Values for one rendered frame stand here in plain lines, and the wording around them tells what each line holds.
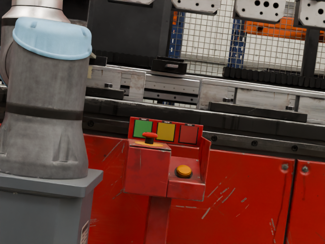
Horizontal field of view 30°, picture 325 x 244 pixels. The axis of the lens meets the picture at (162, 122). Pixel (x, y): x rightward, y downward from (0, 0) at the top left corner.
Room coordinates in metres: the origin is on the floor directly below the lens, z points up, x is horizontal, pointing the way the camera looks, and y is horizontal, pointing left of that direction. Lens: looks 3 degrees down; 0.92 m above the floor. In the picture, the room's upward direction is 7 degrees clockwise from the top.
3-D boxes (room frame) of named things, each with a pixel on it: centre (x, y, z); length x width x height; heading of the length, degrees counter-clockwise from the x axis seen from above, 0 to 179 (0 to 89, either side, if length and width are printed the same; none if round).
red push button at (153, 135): (1.54, 0.03, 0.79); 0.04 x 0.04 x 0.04
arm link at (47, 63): (0.93, 0.18, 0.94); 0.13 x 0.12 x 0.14; 22
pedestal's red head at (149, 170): (1.55, -0.02, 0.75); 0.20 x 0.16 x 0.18; 95
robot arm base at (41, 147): (0.92, 0.18, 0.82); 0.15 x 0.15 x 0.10
